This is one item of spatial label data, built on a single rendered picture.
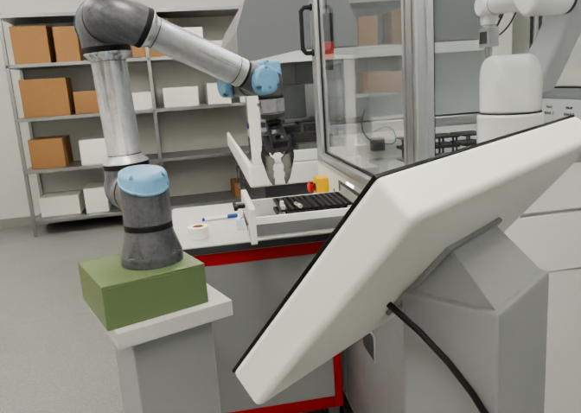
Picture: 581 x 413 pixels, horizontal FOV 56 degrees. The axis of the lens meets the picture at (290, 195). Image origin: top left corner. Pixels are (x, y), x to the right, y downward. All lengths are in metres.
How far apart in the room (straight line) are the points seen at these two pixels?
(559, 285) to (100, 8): 1.23
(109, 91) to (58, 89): 4.00
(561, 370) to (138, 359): 1.02
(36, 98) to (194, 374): 4.30
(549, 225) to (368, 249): 0.96
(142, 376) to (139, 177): 0.46
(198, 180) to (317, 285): 5.40
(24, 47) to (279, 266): 4.03
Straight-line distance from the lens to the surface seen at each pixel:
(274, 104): 1.59
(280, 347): 0.56
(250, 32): 2.45
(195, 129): 5.80
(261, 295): 1.89
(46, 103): 5.45
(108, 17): 1.33
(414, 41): 1.18
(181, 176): 5.85
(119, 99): 1.43
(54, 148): 5.46
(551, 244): 1.39
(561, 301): 1.46
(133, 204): 1.31
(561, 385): 1.56
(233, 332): 1.93
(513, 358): 0.69
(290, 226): 1.58
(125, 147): 1.43
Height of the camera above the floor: 1.28
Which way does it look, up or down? 12 degrees down
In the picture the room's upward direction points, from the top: 4 degrees counter-clockwise
